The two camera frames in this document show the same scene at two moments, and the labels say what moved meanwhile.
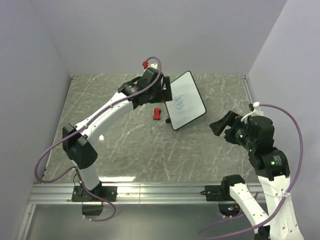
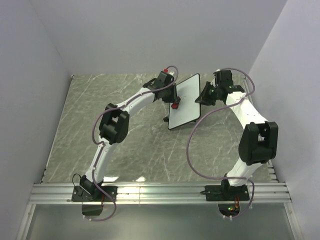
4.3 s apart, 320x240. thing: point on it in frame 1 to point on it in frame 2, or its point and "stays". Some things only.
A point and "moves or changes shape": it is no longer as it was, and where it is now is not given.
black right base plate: x=218 y=193 stays
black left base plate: x=79 y=194 stays
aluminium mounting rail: x=163 y=194 stays
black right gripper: x=217 y=126 to x=203 y=98
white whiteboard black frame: x=187 y=104 moves or changes shape
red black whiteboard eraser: x=156 y=115 to x=175 y=105
